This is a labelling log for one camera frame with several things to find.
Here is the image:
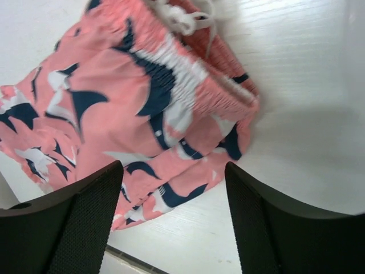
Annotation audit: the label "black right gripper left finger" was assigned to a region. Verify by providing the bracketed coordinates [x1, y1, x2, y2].
[1, 161, 123, 273]

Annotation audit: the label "pink shark print shorts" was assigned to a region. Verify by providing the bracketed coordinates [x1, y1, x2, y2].
[1, 1, 259, 230]

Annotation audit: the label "aluminium table edge rail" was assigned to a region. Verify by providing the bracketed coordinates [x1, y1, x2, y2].
[106, 245, 168, 274]

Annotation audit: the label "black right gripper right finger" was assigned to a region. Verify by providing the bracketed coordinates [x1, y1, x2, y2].
[225, 162, 364, 273]

